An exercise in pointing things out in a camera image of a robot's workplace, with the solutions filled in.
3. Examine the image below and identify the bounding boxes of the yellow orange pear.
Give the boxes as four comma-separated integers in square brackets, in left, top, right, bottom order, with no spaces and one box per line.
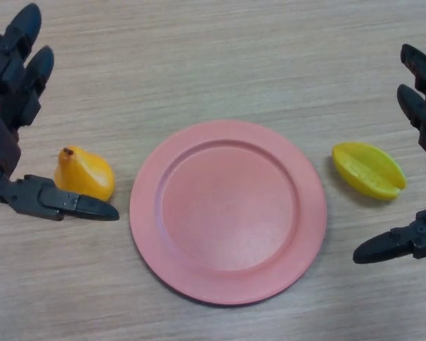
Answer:
[53,145,116,203]

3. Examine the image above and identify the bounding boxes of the pink round plate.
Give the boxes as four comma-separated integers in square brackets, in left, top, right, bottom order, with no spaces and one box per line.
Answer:
[129,119,328,306]

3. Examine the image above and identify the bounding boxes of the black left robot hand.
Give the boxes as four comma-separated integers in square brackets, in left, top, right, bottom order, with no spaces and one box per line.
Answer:
[0,3,121,228]

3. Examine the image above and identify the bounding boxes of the yellow starfruit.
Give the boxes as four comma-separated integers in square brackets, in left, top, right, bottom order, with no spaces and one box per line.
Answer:
[332,141,408,202]

